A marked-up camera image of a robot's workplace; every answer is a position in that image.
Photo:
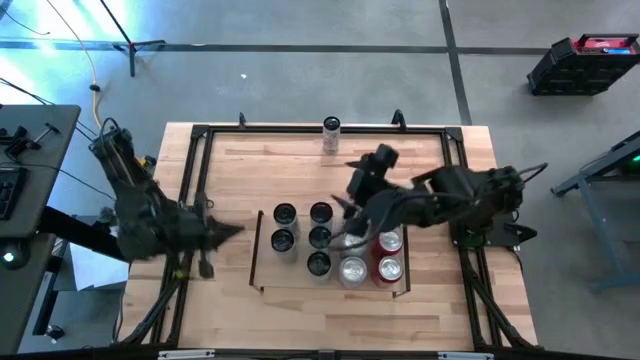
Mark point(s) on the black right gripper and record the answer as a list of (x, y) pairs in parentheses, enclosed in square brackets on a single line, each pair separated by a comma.
[(365, 185)]

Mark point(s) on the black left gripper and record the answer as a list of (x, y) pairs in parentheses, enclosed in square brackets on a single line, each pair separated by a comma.
[(205, 235)]

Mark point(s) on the white slim can blue palm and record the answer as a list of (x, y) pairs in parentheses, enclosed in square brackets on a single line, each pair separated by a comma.
[(318, 264), (321, 213)]

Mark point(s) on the white slim can green palm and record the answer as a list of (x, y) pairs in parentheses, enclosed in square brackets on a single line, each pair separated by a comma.
[(331, 135), (282, 241)]

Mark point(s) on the white slim energy can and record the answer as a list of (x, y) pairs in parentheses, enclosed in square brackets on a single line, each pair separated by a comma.
[(320, 237), (286, 214)]

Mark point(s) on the red cola can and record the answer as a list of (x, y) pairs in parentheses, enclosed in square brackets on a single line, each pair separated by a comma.
[(389, 242), (390, 269)]

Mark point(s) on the pink and white soda can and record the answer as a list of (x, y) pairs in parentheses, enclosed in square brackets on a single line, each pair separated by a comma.
[(353, 271)]

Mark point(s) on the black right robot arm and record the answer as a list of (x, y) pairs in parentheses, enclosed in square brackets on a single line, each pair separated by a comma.
[(450, 195)]

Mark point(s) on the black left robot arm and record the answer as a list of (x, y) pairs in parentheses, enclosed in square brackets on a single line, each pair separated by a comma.
[(145, 220)]

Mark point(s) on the wooden shelf with black legs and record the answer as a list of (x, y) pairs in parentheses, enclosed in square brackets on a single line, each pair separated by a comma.
[(280, 280)]

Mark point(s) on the white paper sheet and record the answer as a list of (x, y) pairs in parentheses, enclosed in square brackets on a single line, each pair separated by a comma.
[(95, 265)]

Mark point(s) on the black desk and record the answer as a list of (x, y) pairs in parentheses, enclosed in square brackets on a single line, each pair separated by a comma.
[(22, 300), (45, 165)]

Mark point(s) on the black caster wheel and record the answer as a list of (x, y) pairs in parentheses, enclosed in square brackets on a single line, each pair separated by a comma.
[(55, 332)]

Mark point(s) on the black light stand tripod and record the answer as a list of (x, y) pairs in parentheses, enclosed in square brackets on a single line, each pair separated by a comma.
[(131, 50)]

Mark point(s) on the black computer mouse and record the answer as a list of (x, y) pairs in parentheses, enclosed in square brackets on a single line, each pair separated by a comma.
[(11, 257)]

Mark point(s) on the black keyboard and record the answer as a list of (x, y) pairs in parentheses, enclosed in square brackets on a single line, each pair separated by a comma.
[(9, 192)]

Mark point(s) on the black and red toolbox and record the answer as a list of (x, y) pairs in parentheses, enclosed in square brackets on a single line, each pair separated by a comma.
[(570, 75)]

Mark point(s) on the black device green light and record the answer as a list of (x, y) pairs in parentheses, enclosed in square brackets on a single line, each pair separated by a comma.
[(632, 162)]

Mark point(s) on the black metal table frame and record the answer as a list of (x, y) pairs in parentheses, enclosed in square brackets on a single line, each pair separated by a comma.
[(300, 129)]

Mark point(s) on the black frame clamp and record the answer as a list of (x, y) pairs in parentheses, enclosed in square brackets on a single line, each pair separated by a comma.
[(398, 120), (242, 120)]

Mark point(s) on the silver mounting bracket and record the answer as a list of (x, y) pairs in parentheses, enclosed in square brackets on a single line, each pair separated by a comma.
[(465, 356), (185, 354)]

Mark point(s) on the black overhead rig frame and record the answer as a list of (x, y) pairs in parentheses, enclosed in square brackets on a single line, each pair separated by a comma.
[(280, 356)]

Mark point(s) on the grey desk frame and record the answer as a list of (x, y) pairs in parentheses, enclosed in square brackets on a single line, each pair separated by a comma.
[(597, 171)]

